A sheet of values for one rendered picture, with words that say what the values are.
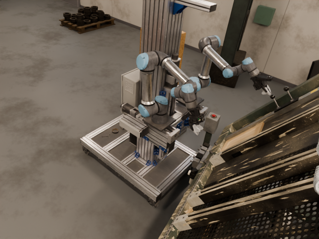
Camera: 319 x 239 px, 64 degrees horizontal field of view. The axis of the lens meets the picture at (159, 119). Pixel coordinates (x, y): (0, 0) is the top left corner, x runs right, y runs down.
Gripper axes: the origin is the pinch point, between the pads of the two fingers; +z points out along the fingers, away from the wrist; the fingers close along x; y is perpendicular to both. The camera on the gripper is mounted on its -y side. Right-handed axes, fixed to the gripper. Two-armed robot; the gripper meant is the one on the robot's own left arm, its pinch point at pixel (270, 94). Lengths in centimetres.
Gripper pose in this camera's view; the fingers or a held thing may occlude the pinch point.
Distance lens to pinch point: 228.9
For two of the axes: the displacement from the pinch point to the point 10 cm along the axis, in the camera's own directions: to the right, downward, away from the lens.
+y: -5.4, 2.7, 7.9
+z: 5.7, 8.2, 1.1
